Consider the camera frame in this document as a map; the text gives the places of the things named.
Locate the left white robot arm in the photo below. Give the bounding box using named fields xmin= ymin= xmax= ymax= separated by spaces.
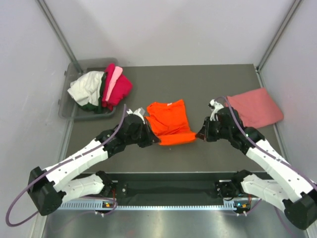
xmin=27 ymin=108 xmax=159 ymax=216

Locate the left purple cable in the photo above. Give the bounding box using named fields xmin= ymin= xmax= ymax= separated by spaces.
xmin=6 ymin=104 xmax=127 ymax=228

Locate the magenta t shirt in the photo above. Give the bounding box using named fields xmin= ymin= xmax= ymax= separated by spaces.
xmin=102 ymin=63 xmax=133 ymax=111

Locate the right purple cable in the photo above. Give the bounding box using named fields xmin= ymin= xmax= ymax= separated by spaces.
xmin=214 ymin=96 xmax=317 ymax=238

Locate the aluminium frame post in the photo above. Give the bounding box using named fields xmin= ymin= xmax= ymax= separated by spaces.
xmin=35 ymin=0 xmax=83 ymax=74
xmin=255 ymin=0 xmax=304 ymax=73

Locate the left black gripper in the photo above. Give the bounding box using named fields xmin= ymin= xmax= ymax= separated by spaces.
xmin=126 ymin=120 xmax=160 ymax=148

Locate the grey plastic bin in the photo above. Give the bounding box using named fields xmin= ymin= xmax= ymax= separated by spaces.
xmin=58 ymin=57 xmax=118 ymax=121

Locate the light pink t shirt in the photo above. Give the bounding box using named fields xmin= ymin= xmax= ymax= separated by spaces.
xmin=105 ymin=66 xmax=123 ymax=102

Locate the right aluminium frame post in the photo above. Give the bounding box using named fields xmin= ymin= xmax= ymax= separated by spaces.
xmin=255 ymin=0 xmax=304 ymax=73

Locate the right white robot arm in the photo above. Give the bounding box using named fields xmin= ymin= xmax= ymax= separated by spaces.
xmin=196 ymin=99 xmax=317 ymax=230

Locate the orange t shirt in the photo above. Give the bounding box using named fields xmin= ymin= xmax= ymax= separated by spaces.
xmin=146 ymin=99 xmax=196 ymax=146

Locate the left aluminium frame post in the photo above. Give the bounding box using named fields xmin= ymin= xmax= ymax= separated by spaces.
xmin=35 ymin=0 xmax=83 ymax=74

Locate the purple cable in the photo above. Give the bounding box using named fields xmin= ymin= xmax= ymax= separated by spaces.
xmin=6 ymin=104 xmax=127 ymax=228
xmin=214 ymin=96 xmax=317 ymax=238

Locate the slotted grey cable duct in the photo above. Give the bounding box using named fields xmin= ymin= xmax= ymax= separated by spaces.
xmin=59 ymin=199 xmax=251 ymax=211

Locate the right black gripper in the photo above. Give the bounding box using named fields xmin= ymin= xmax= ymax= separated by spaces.
xmin=196 ymin=117 xmax=231 ymax=142

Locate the dark green t shirt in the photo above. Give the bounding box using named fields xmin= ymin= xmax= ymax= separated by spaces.
xmin=77 ymin=71 xmax=106 ymax=114

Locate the white t shirt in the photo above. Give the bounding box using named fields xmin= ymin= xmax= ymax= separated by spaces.
xmin=67 ymin=71 xmax=104 ymax=106

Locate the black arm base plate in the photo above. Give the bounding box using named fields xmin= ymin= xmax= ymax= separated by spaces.
xmin=107 ymin=172 xmax=248 ymax=206

